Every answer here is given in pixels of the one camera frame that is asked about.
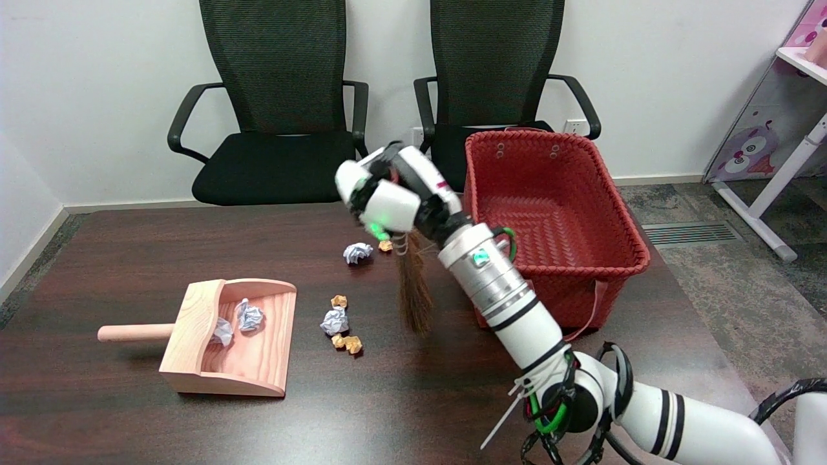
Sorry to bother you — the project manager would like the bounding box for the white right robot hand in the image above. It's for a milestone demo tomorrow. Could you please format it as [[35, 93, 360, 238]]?
[[335, 142, 472, 246]]

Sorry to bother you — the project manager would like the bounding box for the brown straw hand broom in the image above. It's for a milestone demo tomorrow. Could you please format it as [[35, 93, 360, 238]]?
[[386, 229, 434, 335]]

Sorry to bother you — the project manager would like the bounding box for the wooden dustpan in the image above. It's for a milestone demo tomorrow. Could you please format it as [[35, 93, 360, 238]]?
[[97, 278, 298, 397]]

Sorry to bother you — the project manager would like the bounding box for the black mesh office chair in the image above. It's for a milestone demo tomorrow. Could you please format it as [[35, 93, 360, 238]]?
[[167, 0, 374, 206], [413, 0, 602, 193]]

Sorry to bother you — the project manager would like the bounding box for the red woven basket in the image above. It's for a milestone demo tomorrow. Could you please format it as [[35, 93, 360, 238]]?
[[462, 128, 651, 343]]

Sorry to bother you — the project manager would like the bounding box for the metal floor vent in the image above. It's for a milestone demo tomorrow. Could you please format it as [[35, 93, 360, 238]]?
[[642, 222, 744, 247]]

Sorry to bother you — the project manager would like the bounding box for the owl print side panel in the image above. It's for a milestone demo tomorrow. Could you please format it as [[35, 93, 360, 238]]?
[[703, 57, 827, 183]]

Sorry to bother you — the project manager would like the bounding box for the pink printed back panel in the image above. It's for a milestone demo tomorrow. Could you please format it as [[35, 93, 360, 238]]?
[[783, 0, 827, 49]]

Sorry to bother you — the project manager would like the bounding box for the green cable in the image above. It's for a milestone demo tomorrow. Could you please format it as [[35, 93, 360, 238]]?
[[494, 226, 571, 435]]

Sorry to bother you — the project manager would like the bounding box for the black cable bundle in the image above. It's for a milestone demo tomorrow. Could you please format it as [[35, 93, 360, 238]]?
[[520, 342, 637, 465]]

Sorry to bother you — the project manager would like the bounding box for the black braided cable sleeve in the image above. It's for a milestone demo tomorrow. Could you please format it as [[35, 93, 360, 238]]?
[[749, 378, 827, 424]]

